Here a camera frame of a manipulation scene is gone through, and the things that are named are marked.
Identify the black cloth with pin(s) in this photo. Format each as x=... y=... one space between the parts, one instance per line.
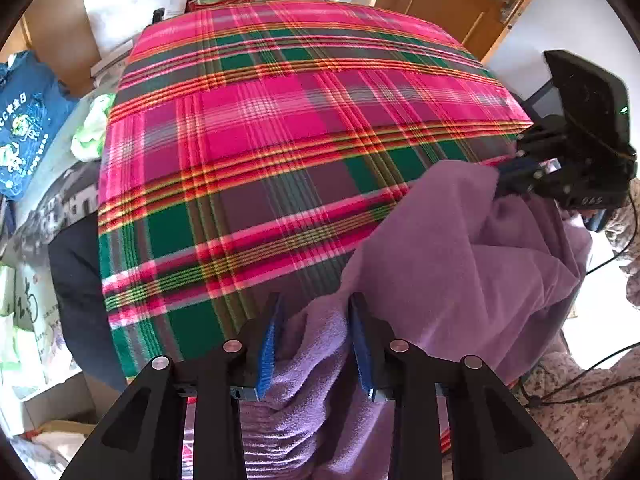
x=80 y=300

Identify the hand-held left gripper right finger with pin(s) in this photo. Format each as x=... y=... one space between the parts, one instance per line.
x=361 y=355

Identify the purple sweater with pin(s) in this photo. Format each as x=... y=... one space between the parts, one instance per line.
x=450 y=260

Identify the blue printed bag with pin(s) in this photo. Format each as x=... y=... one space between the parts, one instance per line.
x=25 y=125

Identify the person's right forearm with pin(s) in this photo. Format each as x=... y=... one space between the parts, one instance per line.
x=627 y=230

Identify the green tissue pack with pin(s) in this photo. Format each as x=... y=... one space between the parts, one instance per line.
x=92 y=130

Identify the pink green plaid blanket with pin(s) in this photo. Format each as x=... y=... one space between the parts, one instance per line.
x=275 y=135

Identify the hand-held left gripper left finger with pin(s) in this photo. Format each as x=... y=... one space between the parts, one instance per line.
x=267 y=355

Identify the grey printed table cover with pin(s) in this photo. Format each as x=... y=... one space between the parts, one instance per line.
x=55 y=195

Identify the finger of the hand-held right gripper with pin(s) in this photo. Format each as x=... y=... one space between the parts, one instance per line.
x=525 y=177
x=545 y=137

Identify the person's floral clothing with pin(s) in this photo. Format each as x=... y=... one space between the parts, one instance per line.
x=590 y=435

